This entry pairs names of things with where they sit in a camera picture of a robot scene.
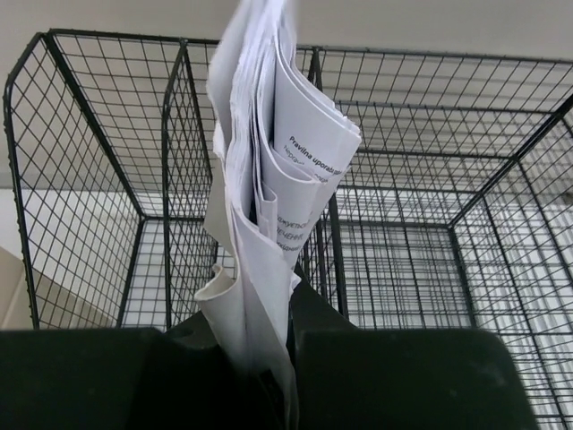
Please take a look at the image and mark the white paper booklet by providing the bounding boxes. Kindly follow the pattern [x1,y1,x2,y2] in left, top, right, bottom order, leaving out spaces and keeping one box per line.
[195,1,362,403]

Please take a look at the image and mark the black wire mesh organizer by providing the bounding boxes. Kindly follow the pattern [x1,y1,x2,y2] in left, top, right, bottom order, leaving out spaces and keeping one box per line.
[1,29,572,429]

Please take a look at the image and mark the cream wooden drawer cabinet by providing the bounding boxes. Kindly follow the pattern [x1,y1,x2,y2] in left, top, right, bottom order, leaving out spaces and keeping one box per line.
[1,249,115,331]

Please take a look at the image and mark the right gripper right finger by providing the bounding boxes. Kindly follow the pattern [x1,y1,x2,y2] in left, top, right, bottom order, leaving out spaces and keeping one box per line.
[289,277,537,429]

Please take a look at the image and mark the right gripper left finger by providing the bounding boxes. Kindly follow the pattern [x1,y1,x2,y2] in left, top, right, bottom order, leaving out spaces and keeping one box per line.
[1,314,268,429]

